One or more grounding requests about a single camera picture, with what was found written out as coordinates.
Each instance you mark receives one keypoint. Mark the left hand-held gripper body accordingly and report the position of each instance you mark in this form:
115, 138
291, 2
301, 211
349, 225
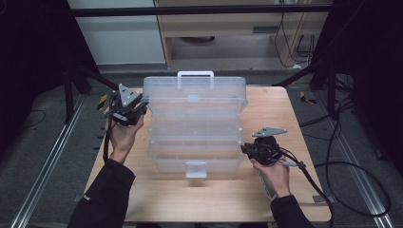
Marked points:
126, 107

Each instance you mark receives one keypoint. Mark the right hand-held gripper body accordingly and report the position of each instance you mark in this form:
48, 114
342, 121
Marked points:
266, 150

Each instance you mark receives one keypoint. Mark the green white medicine box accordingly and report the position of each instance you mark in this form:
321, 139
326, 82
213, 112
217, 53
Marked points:
265, 186

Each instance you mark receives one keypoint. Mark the clear plastic storage box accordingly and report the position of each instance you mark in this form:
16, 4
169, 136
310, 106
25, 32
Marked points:
195, 126

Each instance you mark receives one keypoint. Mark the person's right hand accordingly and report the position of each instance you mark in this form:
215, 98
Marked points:
277, 179

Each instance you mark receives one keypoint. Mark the person's left hand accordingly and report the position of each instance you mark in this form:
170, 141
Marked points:
125, 139

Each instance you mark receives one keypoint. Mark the yellow black floor tape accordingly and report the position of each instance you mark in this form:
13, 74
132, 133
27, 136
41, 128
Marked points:
306, 98
102, 102

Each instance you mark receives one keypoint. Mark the black metal stand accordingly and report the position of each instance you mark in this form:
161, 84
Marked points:
68, 95
331, 95

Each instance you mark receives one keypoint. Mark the white cabinet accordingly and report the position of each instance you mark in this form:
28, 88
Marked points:
120, 41

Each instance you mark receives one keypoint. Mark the grey tape piece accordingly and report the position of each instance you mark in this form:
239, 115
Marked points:
323, 199

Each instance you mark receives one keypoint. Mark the black horizontal bar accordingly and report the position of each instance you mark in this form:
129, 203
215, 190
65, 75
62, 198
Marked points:
190, 11

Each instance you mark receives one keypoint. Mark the wooden shelf unit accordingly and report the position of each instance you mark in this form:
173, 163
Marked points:
221, 28

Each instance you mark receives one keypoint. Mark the aluminium floor rail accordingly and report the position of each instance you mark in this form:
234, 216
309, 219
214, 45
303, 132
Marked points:
47, 167
358, 171

